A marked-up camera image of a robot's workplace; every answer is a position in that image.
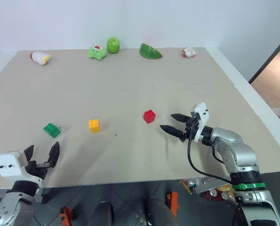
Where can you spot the orange black tool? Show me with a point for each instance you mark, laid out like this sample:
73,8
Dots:
65,216

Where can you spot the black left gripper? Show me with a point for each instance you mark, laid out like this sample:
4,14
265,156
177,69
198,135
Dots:
36,170

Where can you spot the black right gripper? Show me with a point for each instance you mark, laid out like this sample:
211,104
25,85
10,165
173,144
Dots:
191,128

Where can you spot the green melon wedge toy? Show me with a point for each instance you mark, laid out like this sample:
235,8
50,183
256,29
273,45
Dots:
149,53

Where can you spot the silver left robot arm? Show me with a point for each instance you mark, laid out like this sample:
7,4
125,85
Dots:
5,209

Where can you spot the dark rounded shape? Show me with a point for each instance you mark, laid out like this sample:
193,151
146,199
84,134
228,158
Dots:
103,214

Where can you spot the beige tablecloth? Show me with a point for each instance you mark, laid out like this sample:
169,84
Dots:
130,94

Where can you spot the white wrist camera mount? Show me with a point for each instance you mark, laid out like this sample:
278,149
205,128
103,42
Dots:
8,164
202,113

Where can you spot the green toy brick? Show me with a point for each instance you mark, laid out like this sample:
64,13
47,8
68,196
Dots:
51,130

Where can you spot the green frog plush toy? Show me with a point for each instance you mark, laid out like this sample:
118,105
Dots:
97,53

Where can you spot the green toy apple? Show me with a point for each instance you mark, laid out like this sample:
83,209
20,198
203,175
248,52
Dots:
113,46

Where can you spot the yellow toy brick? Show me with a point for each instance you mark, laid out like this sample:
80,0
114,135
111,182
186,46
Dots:
94,126

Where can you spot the white red round toy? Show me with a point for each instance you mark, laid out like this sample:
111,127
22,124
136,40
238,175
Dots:
189,52

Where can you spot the red toy brick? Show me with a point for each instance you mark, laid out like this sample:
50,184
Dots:
149,116

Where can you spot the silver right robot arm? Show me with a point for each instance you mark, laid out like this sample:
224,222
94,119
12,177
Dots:
241,155

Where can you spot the white table edge frame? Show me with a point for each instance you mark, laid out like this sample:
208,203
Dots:
248,89

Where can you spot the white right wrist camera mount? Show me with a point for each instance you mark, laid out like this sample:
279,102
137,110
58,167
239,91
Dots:
202,113

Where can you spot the orange plastic part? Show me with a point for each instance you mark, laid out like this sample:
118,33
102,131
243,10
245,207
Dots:
173,203

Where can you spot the grey metal bracket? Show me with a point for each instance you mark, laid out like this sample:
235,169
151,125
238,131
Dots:
208,186

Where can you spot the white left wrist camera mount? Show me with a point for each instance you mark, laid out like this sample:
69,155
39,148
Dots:
8,164

